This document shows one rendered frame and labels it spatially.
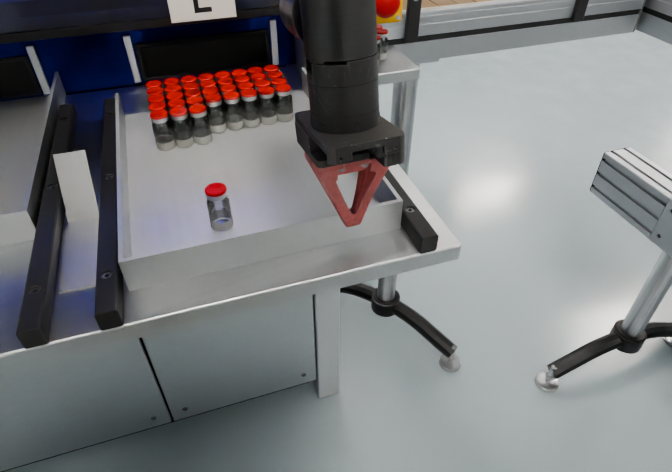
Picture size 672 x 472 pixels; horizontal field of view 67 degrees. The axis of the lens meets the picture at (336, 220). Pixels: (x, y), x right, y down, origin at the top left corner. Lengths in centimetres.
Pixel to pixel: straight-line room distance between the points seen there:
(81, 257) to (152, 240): 6
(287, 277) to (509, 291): 133
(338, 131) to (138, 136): 36
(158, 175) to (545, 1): 79
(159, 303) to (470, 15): 76
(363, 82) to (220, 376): 93
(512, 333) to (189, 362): 94
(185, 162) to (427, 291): 117
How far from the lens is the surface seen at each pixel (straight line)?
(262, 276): 46
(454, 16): 100
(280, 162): 61
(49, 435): 132
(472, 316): 163
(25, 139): 76
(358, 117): 40
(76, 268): 52
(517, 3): 106
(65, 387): 118
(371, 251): 48
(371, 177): 44
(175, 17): 73
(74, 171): 58
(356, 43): 39
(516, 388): 151
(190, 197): 57
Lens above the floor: 121
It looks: 39 degrees down
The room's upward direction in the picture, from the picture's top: straight up
